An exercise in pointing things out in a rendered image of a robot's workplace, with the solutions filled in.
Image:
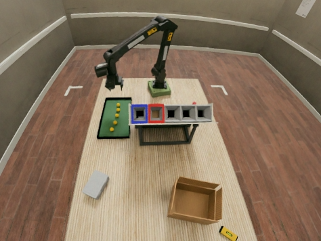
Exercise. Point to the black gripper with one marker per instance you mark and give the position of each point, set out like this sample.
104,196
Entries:
121,81

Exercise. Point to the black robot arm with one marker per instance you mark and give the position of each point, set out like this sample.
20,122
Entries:
112,55

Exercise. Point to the yellow pocket level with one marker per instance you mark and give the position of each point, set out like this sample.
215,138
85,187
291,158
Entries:
227,233

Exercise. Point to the brown cardboard box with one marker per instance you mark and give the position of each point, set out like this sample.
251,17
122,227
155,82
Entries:
195,200

